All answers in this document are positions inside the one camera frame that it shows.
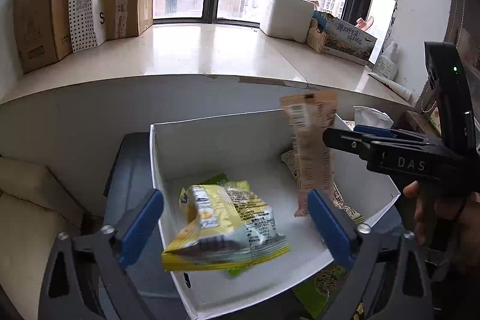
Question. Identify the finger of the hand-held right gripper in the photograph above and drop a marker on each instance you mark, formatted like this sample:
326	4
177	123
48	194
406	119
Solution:
375	132
345	142

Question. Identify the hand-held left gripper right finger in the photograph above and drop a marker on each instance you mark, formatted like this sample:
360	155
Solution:
330	226

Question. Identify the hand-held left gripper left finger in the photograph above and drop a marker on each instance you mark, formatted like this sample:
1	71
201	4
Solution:
142	226

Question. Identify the tan snack bar packet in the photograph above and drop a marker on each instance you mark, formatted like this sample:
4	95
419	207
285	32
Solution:
311	155

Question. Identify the green seaweed snack packet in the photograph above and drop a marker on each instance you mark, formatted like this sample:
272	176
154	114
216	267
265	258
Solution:
322	286

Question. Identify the yellow snack packet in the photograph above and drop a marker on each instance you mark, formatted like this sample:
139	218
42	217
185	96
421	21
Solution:
225	226

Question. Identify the white cardboard box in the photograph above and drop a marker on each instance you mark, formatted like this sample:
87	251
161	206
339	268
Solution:
225	151

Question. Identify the person's right hand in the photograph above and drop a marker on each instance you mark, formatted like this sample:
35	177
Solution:
450	226

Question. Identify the tissue pack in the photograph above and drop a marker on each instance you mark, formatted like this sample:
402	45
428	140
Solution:
369	115

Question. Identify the beige brown-print snack packet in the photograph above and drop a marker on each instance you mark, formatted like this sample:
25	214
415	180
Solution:
347	205

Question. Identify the green label box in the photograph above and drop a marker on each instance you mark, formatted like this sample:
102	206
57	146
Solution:
433	117

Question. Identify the white tube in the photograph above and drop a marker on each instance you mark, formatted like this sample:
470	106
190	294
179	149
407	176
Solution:
393	85

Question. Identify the white plastic bottle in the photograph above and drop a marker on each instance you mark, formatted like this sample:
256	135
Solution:
386	63

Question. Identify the landscape printed box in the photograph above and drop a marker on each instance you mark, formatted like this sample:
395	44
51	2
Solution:
348	40

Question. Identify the small kraft paper box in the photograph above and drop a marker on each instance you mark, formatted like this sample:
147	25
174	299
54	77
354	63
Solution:
316	37

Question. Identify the pink figurine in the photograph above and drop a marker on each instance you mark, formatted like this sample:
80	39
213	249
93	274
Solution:
365	24

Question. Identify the white foam box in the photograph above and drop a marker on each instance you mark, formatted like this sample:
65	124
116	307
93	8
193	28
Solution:
287	14

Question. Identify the small open cardboard box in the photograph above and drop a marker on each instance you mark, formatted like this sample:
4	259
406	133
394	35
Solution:
125	10

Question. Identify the large brown cardboard box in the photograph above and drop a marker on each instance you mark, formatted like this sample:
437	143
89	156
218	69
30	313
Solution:
37	20

